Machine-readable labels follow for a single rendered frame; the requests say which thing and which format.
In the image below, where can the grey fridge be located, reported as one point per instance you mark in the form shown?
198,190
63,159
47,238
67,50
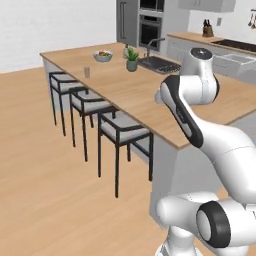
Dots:
127,21

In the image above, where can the grey base cupboards run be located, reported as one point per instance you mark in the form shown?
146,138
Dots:
220,60

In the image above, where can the grey bowl of fruit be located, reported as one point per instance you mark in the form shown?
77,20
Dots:
103,56

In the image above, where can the clear glass cup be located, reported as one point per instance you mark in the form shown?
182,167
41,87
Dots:
87,72

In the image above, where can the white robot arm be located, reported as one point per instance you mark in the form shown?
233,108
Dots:
230,156

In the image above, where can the black bar stool grey seat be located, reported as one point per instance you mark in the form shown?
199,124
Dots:
87,103
63,80
124,128

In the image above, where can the dark kitchen sink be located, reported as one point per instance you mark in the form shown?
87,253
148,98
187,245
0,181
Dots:
158,64

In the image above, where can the hanging kitchen tools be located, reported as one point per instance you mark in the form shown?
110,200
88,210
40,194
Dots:
251,18

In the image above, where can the small grey bottle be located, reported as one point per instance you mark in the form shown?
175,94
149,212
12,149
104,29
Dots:
126,51

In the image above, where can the black hob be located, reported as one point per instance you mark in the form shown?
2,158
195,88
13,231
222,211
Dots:
237,44

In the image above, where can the green plant in grey pot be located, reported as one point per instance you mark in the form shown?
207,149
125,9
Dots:
132,60

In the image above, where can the black built-in microwave oven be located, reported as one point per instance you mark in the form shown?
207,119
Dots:
151,5

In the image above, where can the brown knife block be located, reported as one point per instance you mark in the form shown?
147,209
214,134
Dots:
207,30

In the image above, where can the grey wall cupboards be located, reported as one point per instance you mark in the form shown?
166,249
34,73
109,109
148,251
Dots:
206,5

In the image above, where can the grey sink tap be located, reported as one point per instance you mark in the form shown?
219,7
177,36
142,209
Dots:
154,44

